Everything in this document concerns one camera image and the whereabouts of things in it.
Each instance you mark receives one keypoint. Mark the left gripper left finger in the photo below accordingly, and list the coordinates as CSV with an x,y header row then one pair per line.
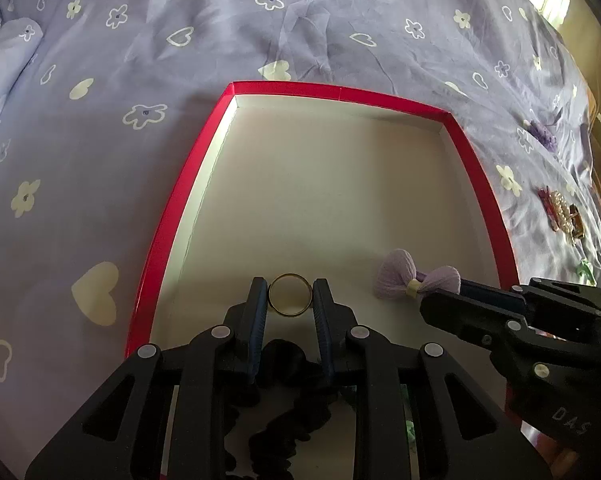
x,y
247,323

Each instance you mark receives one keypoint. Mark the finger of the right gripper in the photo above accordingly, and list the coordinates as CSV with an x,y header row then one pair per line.
x,y
485,290
494,322

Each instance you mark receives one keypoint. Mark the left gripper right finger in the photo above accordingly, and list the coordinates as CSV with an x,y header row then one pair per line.
x,y
333,323

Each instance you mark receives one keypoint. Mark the black scrunchie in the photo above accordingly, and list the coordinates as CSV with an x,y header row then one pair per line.
x,y
289,400

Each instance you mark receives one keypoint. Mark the pink hair clip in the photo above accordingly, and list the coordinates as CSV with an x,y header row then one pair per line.
x,y
544,196

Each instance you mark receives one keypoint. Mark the right hand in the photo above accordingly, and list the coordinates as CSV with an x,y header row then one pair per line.
x,y
563,463

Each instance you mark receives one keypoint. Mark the white pearl scrunchie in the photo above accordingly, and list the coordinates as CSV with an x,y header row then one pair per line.
x,y
561,209

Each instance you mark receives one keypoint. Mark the red shallow cardboard box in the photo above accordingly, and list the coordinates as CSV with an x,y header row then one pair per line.
x,y
322,181

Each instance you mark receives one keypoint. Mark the purple flower hair accessory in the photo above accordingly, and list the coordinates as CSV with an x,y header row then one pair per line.
x,y
542,134

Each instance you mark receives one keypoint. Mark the purple flowered bed quilt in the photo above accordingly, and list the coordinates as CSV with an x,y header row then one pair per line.
x,y
101,100

